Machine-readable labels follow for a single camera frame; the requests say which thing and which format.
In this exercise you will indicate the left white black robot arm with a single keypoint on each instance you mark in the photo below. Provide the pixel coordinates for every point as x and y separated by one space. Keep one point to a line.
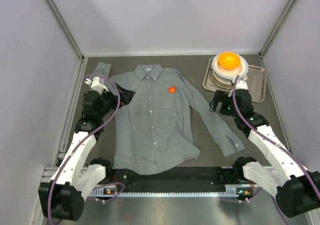
63 196

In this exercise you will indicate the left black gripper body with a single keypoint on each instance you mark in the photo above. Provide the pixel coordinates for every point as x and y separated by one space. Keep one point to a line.
119 96

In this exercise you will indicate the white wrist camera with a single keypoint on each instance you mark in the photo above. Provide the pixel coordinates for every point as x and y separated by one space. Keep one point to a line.
238 85
96 84

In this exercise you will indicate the grey slotted cable duct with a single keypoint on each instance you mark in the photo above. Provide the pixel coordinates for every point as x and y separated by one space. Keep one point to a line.
227 192

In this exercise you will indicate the orange bowl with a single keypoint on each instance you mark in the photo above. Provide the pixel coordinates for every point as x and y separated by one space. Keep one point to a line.
229 60

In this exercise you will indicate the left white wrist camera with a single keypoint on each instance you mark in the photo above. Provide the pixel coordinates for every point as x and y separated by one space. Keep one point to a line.
96 84

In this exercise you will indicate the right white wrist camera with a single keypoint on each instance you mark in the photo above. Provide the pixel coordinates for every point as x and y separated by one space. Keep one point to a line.
238 85

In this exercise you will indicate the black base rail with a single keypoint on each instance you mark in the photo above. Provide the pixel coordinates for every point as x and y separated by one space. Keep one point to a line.
175 180

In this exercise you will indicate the grey button-up shirt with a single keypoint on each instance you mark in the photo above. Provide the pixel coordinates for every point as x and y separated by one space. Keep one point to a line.
153 132

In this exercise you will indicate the orange gold brooch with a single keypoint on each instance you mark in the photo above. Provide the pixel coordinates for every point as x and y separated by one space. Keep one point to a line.
172 89

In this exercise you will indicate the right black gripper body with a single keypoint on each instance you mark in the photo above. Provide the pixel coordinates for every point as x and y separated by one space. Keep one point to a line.
220 103

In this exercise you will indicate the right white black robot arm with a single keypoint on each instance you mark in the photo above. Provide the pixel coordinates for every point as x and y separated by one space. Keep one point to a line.
296 190

